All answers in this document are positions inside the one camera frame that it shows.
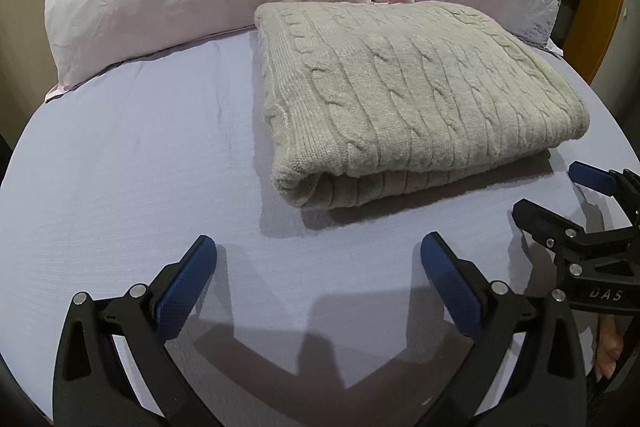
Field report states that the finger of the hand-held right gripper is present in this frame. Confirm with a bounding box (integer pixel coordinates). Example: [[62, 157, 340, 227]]
[[512, 199, 640, 268], [570, 161, 640, 228]]

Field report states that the person's right hand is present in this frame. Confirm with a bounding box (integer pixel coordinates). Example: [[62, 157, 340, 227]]
[[594, 312, 627, 384]]

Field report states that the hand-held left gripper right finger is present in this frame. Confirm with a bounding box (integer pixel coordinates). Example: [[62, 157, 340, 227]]
[[420, 231, 588, 427]]

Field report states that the lavender bed sheet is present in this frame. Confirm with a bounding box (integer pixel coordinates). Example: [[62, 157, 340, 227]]
[[0, 27, 640, 427]]

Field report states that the beige cable-knit sweater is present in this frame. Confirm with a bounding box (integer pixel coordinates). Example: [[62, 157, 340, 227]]
[[254, 1, 591, 210]]

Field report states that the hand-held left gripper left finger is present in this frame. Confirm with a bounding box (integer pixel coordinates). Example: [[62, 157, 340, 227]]
[[52, 234, 221, 427]]

